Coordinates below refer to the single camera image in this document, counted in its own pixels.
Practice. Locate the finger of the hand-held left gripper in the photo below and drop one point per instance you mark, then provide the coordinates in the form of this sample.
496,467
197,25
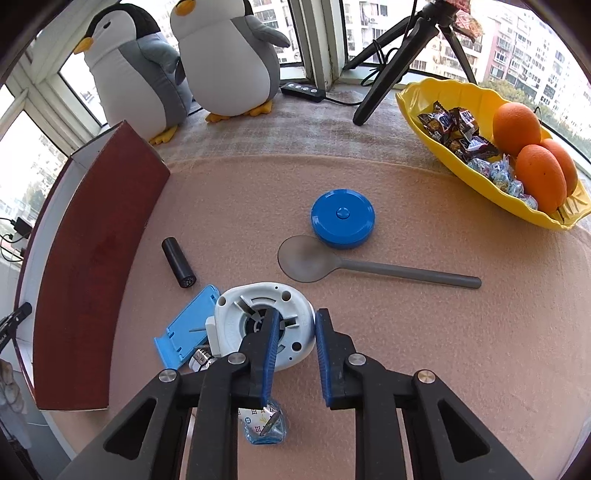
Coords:
18,314

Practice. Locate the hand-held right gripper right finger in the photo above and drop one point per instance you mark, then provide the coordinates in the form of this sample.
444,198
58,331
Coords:
322,355

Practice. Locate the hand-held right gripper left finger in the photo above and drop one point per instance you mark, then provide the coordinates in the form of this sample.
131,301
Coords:
270,360

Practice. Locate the white plug-in device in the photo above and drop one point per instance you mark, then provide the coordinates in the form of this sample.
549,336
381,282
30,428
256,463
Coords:
295,323

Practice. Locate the white charger adapter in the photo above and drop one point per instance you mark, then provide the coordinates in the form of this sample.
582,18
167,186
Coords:
201,359

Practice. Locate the patterned lighter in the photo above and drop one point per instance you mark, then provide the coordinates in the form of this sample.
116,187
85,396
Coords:
263,429

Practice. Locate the blue phone stand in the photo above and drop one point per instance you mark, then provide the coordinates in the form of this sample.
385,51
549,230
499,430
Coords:
187,327

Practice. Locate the dark red cardboard box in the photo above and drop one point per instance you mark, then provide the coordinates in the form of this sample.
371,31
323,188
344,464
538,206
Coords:
92,258

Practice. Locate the grey spoon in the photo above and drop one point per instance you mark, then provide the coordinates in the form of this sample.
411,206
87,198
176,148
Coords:
304,258

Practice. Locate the black cylinder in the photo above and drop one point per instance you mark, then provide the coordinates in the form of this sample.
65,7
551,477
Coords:
178,263

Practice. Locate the blue round lid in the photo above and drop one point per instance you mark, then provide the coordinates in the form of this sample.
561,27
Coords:
341,217

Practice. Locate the grey checked cloth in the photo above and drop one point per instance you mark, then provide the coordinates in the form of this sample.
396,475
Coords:
300,134

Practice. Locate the large penguin plush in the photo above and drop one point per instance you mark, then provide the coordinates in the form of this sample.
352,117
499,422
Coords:
134,92

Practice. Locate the pile of wrapped candies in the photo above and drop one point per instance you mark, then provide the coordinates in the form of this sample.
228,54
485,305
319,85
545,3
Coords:
457,131

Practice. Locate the orange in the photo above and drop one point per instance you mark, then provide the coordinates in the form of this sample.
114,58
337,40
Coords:
565,161
516,129
540,180

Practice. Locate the yellow fruit tray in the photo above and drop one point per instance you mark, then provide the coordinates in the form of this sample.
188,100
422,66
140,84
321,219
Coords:
443,97

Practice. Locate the small penguin plush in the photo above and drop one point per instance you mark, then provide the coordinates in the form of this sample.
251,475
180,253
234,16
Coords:
231,69

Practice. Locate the black tripod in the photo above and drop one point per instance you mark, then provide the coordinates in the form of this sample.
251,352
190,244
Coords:
392,69

